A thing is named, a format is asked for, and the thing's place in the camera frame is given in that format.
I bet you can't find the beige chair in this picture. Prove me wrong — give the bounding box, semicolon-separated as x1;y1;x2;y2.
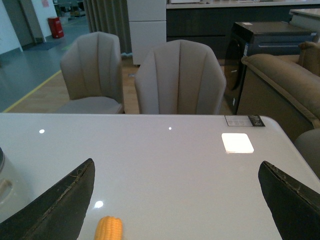
57;31;125;114
134;39;227;115

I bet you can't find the beige chair left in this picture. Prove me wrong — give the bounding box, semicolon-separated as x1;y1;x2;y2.
57;31;125;114

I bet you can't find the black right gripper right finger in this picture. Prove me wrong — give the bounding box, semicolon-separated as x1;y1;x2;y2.
258;161;320;240

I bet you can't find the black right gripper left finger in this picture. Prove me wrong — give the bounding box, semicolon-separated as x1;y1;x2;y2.
0;158;95;240

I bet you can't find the beige chair centre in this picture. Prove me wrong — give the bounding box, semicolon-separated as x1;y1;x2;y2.
134;39;227;115

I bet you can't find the dark kitchen counter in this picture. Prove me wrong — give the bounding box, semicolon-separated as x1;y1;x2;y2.
166;0;320;60

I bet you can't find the label sticker on table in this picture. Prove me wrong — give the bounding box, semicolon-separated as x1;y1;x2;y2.
224;115;265;127

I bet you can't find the yellow corn cob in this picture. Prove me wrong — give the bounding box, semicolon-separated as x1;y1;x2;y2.
94;216;123;240

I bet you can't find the white table far right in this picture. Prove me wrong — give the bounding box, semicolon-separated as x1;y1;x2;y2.
289;8;320;43

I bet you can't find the brown sofa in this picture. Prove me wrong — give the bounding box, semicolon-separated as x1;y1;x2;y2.
236;41;320;141

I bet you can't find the black washing machine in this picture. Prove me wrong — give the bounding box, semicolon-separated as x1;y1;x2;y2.
224;21;316;115

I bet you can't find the grey curtain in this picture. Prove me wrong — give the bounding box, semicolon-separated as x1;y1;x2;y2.
83;0;132;54

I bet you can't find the white cabinet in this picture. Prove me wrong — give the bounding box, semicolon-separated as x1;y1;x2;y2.
127;0;167;65

